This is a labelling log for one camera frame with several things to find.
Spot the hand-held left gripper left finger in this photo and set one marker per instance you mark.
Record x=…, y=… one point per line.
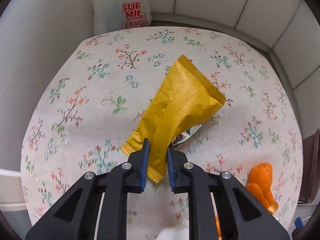
x=143, y=170

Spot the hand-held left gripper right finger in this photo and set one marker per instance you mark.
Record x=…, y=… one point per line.
x=170, y=170

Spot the yellow snack packet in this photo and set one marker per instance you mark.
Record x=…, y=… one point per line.
x=175, y=105

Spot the silver foil wrapper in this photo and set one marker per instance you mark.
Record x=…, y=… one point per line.
x=186, y=136

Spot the white crumpled tissue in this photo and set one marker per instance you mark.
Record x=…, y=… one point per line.
x=175, y=232

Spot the floral tablecloth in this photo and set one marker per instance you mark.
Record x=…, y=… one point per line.
x=100, y=105

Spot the large orange peel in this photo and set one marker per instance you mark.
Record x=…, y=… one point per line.
x=260, y=180

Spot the white container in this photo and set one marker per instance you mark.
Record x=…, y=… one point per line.
x=11, y=190

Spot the small blue object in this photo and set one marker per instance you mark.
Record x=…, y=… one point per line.
x=299, y=223

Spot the brown wooden furniture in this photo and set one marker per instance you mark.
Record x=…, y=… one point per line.
x=311, y=165

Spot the white plastic shopping bag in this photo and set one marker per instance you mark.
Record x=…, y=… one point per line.
x=112, y=12

